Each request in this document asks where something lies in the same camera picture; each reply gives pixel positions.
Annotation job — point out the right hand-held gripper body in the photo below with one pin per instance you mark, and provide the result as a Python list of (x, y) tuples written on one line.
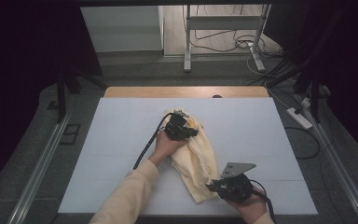
[(234, 188)]

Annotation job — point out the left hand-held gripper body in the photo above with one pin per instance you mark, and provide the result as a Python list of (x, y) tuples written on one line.
[(177, 129)]

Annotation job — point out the cream baby pants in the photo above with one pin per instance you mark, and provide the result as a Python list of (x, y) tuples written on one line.
[(199, 161)]

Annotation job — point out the person's left hand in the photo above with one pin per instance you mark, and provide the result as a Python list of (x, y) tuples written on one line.
[(164, 147)]

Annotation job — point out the person's right hand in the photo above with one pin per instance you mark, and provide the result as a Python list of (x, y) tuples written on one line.
[(251, 208)]

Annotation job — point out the black table grommet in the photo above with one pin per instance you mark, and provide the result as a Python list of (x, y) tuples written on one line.
[(217, 96)]

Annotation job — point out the white power strip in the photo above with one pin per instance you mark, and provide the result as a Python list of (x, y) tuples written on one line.
[(299, 118)]

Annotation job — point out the dark floor plate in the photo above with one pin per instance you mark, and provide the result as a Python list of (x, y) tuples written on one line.
[(70, 133)]

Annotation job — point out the black metal stand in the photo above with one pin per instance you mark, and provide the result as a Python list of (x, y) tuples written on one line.
[(61, 93), (314, 93)]

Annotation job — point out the dark curtain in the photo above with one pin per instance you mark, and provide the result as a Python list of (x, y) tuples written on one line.
[(18, 77), (348, 62)]

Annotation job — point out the aluminium rail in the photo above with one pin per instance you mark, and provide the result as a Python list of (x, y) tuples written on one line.
[(40, 168), (338, 161)]

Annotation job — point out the white metal desk frame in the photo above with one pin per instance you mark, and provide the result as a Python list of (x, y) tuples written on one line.
[(223, 22)]

